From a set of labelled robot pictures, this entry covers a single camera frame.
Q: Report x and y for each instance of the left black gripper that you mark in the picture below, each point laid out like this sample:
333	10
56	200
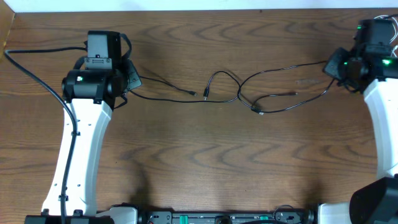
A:
133	78

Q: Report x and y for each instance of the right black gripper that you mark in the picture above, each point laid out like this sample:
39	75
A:
333	65

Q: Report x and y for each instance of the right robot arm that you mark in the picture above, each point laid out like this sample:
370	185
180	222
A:
370	68

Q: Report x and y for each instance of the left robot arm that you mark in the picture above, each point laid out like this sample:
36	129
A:
89	93

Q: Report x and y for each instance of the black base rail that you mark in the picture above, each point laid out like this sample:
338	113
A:
284	214

